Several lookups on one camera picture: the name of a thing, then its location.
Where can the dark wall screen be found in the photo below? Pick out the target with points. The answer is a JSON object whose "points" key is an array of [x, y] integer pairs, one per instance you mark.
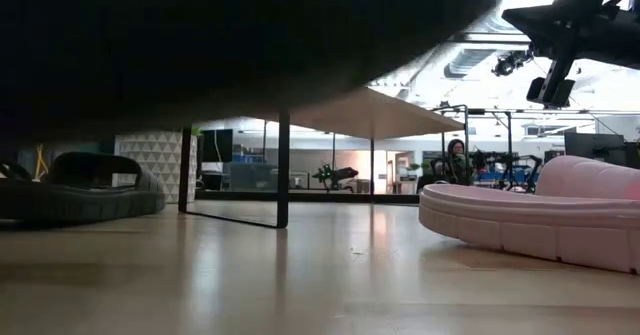
{"points": [[217, 145]]}

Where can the person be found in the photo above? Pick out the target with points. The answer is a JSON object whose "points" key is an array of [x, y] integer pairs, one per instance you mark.
{"points": [[456, 162]]}

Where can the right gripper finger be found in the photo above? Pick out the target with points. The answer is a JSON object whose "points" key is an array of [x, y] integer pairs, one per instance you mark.
{"points": [[547, 14], [547, 37]]}

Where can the black computer monitor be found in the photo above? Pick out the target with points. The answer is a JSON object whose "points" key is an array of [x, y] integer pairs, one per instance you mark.
{"points": [[595, 146]]}

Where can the black ceiling camera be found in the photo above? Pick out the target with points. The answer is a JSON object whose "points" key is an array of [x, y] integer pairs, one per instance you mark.
{"points": [[510, 64]]}

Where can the pink rubber slide sandal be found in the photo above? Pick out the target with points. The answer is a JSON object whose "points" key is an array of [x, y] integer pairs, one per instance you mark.
{"points": [[500, 225]]}

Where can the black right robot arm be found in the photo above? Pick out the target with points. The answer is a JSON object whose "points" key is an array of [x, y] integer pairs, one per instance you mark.
{"points": [[635, 50]]}

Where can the black aluminium table frame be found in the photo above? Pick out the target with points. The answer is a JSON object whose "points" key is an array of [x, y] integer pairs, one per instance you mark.
{"points": [[325, 197]]}

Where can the black rubber slide sandal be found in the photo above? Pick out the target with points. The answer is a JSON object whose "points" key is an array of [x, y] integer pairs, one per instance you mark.
{"points": [[200, 35], [75, 202]]}

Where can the background green black robot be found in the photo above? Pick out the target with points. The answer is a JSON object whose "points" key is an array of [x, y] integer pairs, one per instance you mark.
{"points": [[345, 173]]}

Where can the background black rig frame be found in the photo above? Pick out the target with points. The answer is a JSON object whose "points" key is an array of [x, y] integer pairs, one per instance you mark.
{"points": [[509, 140]]}

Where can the succulent in white patterned pot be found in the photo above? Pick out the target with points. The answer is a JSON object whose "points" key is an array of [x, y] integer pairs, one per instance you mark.
{"points": [[160, 160]]}

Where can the wooden shelf black metal frame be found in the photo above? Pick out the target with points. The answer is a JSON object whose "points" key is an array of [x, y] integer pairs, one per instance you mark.
{"points": [[370, 115]]}

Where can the background black robot arms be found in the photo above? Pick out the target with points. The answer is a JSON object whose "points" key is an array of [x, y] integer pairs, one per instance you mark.
{"points": [[530, 162]]}

